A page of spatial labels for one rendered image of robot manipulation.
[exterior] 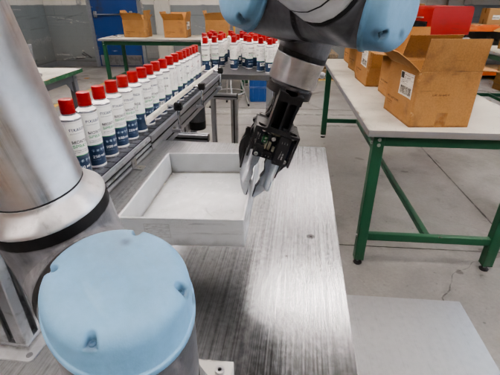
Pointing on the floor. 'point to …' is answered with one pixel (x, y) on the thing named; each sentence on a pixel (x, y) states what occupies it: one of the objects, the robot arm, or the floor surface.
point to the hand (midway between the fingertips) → (251, 187)
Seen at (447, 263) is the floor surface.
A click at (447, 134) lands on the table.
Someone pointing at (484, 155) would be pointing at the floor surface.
